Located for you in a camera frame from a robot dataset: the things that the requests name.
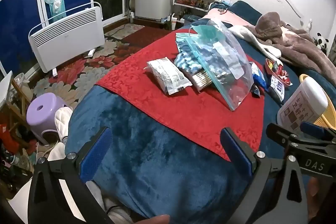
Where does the teal face mask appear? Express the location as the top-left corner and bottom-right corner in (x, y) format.
(190, 24), (224, 39)

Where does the white and black packet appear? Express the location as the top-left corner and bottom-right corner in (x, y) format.
(146, 57), (193, 96)

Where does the teal hanging bag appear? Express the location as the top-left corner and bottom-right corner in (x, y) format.
(44, 0), (67, 22)

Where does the brown fleece blanket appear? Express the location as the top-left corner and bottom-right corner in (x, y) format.
(255, 12), (336, 79)

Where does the white cable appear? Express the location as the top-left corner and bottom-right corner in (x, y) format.
(35, 139), (58, 160)

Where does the small white blue packet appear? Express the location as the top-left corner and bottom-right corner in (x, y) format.
(270, 75), (286, 102)

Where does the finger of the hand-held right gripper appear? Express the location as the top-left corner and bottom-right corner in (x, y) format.
(266, 123), (306, 147)
(300, 121), (336, 139)

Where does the person's left hand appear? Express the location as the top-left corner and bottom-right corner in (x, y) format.
(131, 214), (172, 224)

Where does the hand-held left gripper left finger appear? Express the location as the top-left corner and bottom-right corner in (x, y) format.
(28, 126), (114, 224)

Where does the person's white pants leg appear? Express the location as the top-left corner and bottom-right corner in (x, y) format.
(8, 142), (133, 224)

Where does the panda plush toy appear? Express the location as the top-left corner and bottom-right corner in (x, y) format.
(313, 32), (330, 56)

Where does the white plush cloth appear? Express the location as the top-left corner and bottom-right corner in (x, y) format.
(230, 25), (282, 58)

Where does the yellow woven basket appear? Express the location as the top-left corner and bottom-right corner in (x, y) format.
(299, 73), (336, 130)

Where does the red patterned cloth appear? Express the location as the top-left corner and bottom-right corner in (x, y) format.
(96, 27), (266, 162)

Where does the white wet wipes canister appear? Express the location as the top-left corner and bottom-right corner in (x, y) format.
(277, 76), (329, 133)

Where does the cotton swabs pack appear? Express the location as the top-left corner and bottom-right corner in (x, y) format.
(190, 69), (219, 91)

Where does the small beige door mat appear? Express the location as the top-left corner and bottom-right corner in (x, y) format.
(104, 23), (145, 41)

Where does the red candy tray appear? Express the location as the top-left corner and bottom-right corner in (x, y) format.
(265, 58), (293, 87)

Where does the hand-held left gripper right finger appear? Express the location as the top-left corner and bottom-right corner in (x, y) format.
(220, 127), (310, 224)

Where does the blue patterned packets bag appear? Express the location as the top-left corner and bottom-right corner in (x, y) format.
(174, 32), (210, 75)

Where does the clear zip bag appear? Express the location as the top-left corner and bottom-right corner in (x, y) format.
(185, 19), (254, 111)

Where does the wooden folding table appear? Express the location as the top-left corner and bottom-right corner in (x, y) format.
(0, 70), (30, 135)

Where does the white panel heater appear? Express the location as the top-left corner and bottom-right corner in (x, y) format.
(29, 2), (106, 77)

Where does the blue snack packet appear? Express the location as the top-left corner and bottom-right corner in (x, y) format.
(249, 62), (269, 96)

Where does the purple plastic stool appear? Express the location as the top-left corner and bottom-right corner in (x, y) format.
(26, 92), (71, 146)

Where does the white quilted slipper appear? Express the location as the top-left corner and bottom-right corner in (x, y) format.
(54, 106), (74, 141)

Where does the floral rug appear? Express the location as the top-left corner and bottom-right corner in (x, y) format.
(33, 36), (149, 110)

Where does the pink cloth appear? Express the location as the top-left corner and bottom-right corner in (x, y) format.
(202, 8), (240, 28)

